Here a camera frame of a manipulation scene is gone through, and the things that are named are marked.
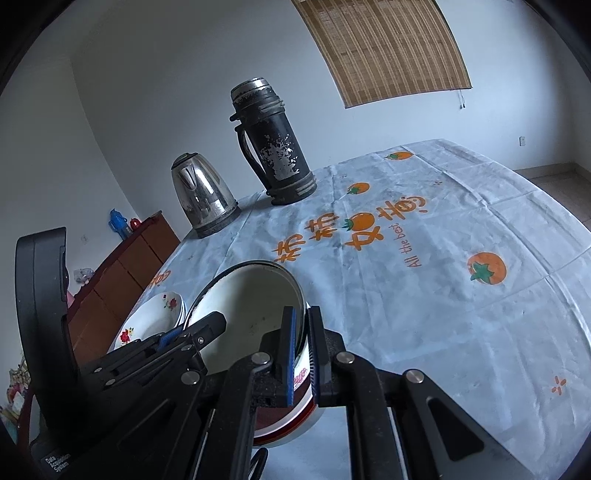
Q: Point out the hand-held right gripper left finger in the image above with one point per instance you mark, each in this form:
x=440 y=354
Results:
x=288 y=364

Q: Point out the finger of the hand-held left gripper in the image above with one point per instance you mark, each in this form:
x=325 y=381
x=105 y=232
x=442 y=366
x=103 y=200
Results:
x=207 y=325
x=168 y=338

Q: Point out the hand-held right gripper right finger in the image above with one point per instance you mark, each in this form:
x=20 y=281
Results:
x=316 y=360

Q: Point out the white plate with red flowers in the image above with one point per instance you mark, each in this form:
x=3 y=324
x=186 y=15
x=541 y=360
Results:
x=154 y=311

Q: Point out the white enamel bowl dark rim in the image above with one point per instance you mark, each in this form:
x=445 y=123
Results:
x=249 y=314

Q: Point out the white deep plate pink floral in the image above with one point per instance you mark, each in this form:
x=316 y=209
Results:
x=184 y=311

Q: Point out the pink thermos jug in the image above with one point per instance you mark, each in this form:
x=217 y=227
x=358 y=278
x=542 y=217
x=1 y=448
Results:
x=70 y=300

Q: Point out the clear plastic bag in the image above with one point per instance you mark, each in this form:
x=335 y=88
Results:
x=84 y=275

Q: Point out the cluttered small items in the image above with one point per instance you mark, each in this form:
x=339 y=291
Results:
x=14 y=397

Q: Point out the brown wooden sideboard cabinet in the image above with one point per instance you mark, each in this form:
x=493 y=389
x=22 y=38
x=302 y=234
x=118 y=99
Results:
x=120 y=272

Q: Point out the small red container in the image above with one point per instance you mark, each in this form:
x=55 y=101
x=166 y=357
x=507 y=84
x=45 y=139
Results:
x=135 y=224

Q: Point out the blue thermos jug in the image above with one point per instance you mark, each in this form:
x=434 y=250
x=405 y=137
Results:
x=117 y=224

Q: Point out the stainless steel electric kettle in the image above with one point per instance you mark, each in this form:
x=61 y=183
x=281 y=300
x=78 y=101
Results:
x=203 y=198

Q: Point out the worn black thermos flask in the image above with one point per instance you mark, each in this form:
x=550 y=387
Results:
x=272 y=147

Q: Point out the bamboo window blind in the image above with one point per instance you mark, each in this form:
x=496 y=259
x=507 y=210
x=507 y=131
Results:
x=388 y=50

